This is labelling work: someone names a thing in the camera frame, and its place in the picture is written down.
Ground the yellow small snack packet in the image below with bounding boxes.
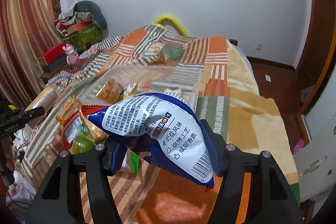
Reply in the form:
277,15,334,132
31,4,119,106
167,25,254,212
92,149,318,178
123,82,138,99

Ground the striped red curtain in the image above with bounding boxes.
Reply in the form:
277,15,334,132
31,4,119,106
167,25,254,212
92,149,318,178
1,0,60,106

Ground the red white snack bag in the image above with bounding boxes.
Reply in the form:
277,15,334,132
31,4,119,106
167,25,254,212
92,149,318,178
59,109,95,147

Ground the green jelly cup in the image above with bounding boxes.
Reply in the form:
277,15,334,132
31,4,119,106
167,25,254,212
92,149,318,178
72,135,95,154

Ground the pink plush toy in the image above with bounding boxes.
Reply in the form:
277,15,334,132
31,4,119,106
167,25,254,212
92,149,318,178
63,44,79,67

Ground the purple label cake roll pack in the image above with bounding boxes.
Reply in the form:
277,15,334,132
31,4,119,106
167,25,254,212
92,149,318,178
163,87,182,97

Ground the peanut brittle bar pack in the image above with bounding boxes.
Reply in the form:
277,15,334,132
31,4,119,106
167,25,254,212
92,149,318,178
79,110,108,143

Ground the dark blue flat box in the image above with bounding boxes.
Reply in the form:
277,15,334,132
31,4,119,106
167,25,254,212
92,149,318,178
43,53,67,73

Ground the yellow bed headboard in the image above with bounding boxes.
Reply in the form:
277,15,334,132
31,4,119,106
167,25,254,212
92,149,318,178
154,14,189,37

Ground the beige boxed cake pack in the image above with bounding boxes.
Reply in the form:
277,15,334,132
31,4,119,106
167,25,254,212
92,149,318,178
96,79,124,105

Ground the clear plastic storage box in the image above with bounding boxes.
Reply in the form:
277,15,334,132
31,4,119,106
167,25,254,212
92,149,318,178
77,65,202,111

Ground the red gift box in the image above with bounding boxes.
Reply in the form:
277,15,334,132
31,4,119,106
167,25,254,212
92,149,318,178
38,42,66,66

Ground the green cardboard box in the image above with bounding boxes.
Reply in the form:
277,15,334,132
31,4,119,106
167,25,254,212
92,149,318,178
63,23,103,53

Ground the orange cracker pack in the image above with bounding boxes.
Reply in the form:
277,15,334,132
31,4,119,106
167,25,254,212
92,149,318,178
55,94,81,125

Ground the clear wrapped barcode snack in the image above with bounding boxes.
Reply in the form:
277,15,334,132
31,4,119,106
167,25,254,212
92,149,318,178
120,149,139,174

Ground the wall socket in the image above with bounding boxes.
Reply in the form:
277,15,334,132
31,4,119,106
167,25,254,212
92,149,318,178
256,43,262,51

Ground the brown wooden door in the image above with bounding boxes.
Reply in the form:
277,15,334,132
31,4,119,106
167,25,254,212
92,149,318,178
295,0,335,118

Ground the blue white chip bag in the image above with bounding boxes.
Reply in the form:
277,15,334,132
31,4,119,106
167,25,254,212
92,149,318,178
81,92,214,188

